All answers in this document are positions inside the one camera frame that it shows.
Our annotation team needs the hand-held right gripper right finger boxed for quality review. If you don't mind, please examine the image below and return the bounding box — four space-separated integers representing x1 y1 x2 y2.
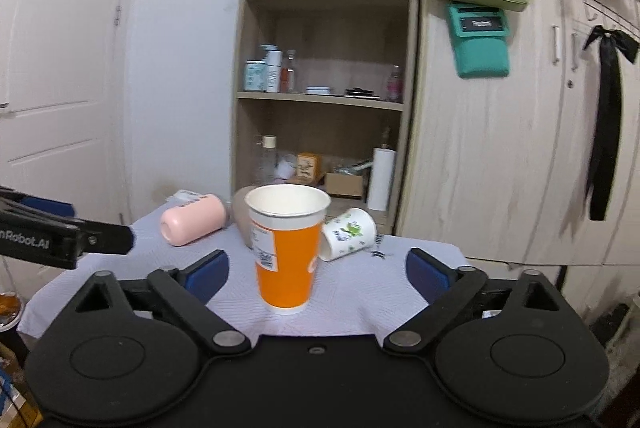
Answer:
382 247 563 355

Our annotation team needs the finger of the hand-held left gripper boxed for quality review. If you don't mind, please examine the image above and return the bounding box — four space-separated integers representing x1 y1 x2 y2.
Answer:
75 219 137 256

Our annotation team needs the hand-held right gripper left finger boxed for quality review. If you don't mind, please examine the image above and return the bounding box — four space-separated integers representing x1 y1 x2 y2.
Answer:
75 249 252 355

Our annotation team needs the pink cup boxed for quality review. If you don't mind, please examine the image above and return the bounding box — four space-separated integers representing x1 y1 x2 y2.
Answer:
160 193 227 247

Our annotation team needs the beige cup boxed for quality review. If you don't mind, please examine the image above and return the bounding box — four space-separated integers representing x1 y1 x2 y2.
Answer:
231 186 261 250

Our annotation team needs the orange paper cup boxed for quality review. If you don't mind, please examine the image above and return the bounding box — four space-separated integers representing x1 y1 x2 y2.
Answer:
245 184 332 315

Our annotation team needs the white cup with green print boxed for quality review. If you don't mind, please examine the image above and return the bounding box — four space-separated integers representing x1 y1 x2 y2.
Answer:
319 207 377 262

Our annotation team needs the glass jar with amber contents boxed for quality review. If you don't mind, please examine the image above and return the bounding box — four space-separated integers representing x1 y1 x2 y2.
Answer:
0 291 24 330

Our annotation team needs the white quilted table cloth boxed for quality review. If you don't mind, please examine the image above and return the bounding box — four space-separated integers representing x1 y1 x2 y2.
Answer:
16 202 473 340

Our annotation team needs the white printed packet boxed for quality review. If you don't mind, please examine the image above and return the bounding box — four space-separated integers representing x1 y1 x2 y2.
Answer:
170 189 209 205

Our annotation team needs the white paper towel roll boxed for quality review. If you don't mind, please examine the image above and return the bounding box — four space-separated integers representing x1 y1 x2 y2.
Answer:
367 147 397 212

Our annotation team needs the brown cardboard box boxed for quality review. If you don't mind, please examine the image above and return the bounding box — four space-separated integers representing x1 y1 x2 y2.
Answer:
324 171 365 199

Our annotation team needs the clear bottle with beige cap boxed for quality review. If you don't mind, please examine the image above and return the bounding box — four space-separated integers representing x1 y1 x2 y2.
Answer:
254 135 278 187

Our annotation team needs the light wooden wardrobe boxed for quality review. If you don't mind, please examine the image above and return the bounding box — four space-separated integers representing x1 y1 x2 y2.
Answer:
395 0 640 326

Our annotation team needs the yellow printed box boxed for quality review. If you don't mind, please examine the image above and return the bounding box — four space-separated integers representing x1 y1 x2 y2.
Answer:
296 152 324 182

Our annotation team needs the white door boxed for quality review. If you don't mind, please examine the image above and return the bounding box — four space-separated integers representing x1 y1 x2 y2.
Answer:
0 0 152 229

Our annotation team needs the pink bottle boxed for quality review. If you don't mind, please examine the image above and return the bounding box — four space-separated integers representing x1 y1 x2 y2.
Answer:
386 65 404 103

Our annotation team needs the teal and white jar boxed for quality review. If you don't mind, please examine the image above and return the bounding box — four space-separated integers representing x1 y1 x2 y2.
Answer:
243 61 266 92

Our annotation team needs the white bottle with blue cap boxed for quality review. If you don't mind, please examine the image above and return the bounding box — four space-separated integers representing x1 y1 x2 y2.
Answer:
260 44 284 94

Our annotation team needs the clear bottle with red liquid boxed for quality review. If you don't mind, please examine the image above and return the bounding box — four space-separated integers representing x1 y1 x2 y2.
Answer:
281 50 299 94

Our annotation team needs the teal bag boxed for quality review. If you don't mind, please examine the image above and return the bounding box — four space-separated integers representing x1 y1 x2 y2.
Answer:
446 2 512 80

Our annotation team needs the black ribbon bow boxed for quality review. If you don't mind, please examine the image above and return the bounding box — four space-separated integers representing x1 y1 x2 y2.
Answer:
582 26 640 222

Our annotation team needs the wooden shelf unit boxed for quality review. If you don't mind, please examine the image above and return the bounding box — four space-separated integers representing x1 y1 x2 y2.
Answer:
230 0 421 236

